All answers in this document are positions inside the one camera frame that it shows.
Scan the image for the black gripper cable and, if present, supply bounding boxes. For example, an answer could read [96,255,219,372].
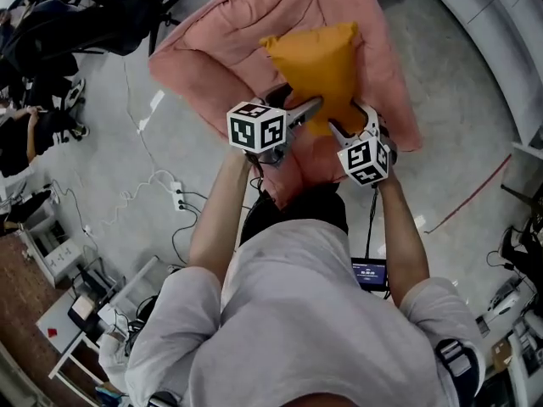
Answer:
[363,186,382,265]
[249,162,275,201]

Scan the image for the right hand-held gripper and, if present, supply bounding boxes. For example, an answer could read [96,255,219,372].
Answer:
[327,99,399,188]

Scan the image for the pink padded armchair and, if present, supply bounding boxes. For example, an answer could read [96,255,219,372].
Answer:
[148,0,423,211]

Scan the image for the person's white shirt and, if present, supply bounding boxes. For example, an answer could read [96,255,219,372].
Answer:
[125,218,487,407]

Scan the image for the white curved shelving unit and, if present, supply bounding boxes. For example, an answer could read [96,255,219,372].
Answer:
[417,0,543,194]

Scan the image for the long black floor cable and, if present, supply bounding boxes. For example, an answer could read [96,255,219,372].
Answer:
[171,203,200,267]

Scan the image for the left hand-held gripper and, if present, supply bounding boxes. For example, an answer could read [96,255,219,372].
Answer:
[226,82,327,170]

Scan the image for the white table with red sticker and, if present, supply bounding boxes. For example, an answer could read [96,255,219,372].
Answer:
[36,255,160,383]

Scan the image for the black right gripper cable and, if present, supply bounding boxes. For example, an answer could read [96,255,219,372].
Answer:
[363,186,382,265]

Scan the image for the white drawer cabinet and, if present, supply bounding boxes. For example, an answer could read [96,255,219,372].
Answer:
[30,222,82,288]

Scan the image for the person's left forearm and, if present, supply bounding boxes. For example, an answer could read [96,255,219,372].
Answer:
[188,150,255,280]

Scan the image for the black tablet with blue screen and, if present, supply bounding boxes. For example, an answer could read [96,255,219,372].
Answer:
[350,257,389,293]

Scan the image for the black shoulder strap with buckle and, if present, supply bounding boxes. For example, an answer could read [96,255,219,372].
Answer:
[434,337,481,394]
[147,390,180,407]

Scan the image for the white floor cable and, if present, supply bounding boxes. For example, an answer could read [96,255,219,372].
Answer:
[82,170,176,239]

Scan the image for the black office chair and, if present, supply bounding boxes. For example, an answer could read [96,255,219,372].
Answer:
[0,0,203,59]

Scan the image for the white power strip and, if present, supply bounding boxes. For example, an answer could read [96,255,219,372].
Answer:
[170,180,188,212]

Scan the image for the person's black trousers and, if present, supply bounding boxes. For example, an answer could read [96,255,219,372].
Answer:
[238,183,350,248]

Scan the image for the orange cushion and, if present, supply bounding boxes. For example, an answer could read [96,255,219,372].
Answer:
[259,21,361,137]

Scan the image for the person's right forearm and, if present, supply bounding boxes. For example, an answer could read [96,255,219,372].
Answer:
[374,174,431,309]

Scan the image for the black mesh metal chair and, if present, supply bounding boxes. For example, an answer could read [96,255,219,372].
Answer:
[500,183,543,224]

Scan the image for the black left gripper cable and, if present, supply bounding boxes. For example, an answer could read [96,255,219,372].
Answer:
[249,162,275,201]

